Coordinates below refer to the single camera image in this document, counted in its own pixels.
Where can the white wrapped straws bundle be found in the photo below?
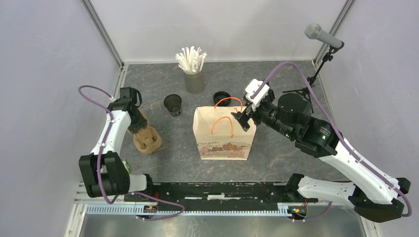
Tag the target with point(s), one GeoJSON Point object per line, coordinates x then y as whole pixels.
{"type": "Point", "coordinates": [191, 60]}

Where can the brown paper takeout bag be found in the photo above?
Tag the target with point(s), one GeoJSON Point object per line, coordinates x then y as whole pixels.
{"type": "Point", "coordinates": [219, 136]}

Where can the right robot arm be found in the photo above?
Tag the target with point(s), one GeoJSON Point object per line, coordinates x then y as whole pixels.
{"type": "Point", "coordinates": [370, 192]}

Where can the brown cardboard cup carrier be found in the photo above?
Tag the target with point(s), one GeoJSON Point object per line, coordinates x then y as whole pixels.
{"type": "Point", "coordinates": [147, 139]}

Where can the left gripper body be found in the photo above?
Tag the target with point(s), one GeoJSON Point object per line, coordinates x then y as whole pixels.
{"type": "Point", "coordinates": [138, 122]}

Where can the grey straw holder cup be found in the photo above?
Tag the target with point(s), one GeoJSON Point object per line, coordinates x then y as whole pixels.
{"type": "Point", "coordinates": [195, 83]}

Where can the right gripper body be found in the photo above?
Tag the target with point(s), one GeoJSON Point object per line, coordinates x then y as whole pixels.
{"type": "Point", "coordinates": [257, 115]}

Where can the green owl number tile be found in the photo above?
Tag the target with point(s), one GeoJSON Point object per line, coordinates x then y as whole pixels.
{"type": "Point", "coordinates": [127, 166]}

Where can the black microphone stand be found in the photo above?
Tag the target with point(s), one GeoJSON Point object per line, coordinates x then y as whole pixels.
{"type": "Point", "coordinates": [304, 92]}

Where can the grey microphone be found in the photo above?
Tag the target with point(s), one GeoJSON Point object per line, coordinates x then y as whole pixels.
{"type": "Point", "coordinates": [315, 32]}

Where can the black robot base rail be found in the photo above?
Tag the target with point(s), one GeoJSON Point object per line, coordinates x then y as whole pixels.
{"type": "Point", "coordinates": [218, 199]}

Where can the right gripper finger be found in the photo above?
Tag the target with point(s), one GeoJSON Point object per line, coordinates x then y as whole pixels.
{"type": "Point", "coordinates": [240, 115]}
{"type": "Point", "coordinates": [244, 122]}

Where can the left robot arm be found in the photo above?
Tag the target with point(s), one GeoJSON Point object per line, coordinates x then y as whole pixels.
{"type": "Point", "coordinates": [102, 170]}

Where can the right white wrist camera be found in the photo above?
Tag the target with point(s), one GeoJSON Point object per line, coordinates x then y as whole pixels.
{"type": "Point", "coordinates": [254, 92]}

